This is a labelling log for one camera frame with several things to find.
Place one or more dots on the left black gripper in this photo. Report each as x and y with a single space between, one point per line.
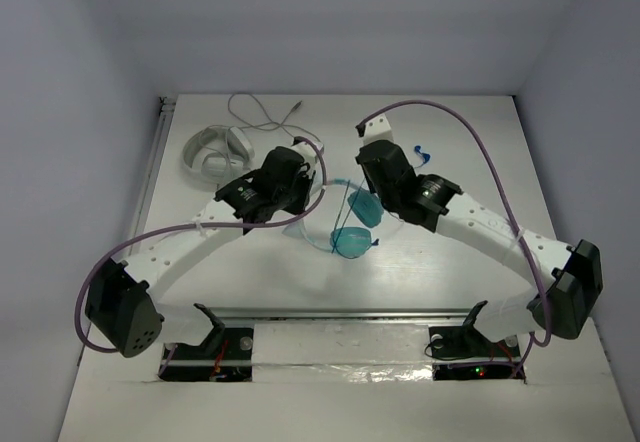
304 182

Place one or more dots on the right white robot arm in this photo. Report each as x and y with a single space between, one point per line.
565 280

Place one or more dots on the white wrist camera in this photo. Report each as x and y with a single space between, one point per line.
308 150
376 129

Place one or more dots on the white over-ear headphones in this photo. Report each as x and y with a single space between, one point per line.
218 154

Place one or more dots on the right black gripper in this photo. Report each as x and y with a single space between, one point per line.
371 186

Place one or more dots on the teal over-ear headphones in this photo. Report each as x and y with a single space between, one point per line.
360 224

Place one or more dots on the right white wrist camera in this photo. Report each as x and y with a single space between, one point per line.
376 129

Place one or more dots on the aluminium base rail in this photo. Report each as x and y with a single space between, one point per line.
452 360

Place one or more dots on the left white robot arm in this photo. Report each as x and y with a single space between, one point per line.
122 299

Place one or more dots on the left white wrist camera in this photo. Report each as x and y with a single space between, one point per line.
308 150

